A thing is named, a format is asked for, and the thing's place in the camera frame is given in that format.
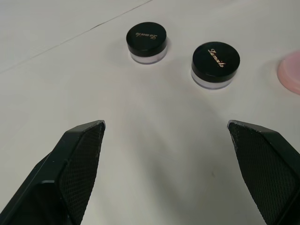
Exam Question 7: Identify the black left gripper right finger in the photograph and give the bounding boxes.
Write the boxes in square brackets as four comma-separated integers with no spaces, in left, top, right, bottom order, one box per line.
[227,120,300,225]

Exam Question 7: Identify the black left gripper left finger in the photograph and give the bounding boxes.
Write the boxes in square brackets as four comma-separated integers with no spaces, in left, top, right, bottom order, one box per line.
[0,120,106,225]

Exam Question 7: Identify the pink makeup sponge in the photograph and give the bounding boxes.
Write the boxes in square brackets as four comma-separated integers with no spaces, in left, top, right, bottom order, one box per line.
[277,48,300,94]

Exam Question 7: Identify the black lidded compact jar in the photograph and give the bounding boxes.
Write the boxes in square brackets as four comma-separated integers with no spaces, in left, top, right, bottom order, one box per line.
[126,21,168,64]
[190,42,241,89]

